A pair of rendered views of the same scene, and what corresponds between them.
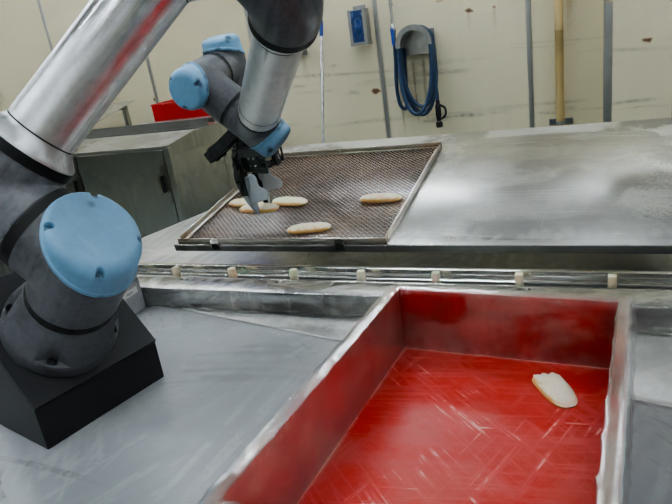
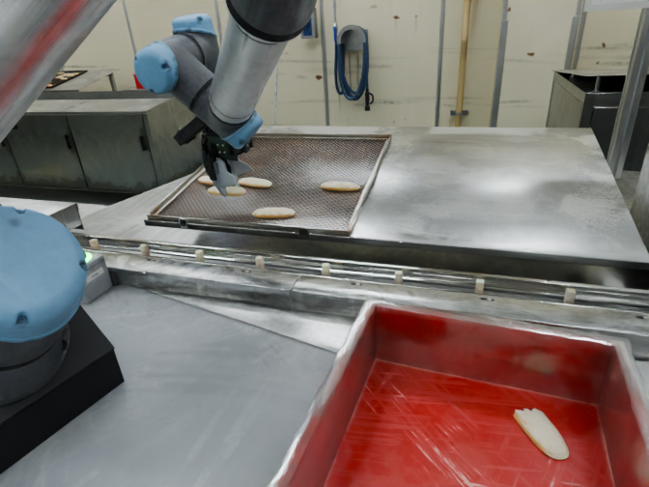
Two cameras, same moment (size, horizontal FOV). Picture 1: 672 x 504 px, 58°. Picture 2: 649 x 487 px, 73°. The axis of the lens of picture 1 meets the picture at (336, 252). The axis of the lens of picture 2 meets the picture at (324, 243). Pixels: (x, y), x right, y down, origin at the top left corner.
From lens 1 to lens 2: 0.31 m
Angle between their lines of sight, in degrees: 9
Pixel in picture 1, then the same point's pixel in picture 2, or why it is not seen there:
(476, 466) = not seen: outside the picture
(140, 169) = (123, 129)
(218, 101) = (187, 87)
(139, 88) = (124, 59)
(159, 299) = (126, 279)
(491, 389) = (473, 425)
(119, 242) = (53, 272)
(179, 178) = (156, 139)
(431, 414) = (415, 460)
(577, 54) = (476, 61)
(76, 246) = not seen: outside the picture
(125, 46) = (56, 13)
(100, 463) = not seen: outside the picture
